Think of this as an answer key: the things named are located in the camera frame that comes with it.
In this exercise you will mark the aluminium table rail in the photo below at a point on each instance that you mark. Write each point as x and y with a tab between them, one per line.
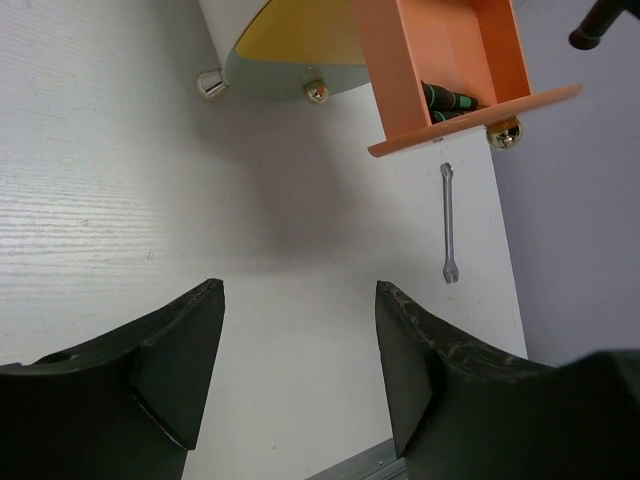
376	463

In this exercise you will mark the silver open-end wrench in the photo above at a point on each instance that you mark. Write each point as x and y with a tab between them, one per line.
450	268

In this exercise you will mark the cream drawer cabinet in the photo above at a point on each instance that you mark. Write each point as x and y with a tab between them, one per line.
288	50

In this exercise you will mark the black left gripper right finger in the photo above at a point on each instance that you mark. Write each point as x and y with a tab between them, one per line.
461	408

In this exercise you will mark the orange drawer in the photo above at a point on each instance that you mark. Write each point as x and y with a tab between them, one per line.
470	47

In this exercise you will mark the black green precision screwdriver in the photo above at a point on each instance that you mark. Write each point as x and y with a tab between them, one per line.
438	116
440	98
598	20

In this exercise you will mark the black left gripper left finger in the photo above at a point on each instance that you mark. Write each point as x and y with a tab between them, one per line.
127	404

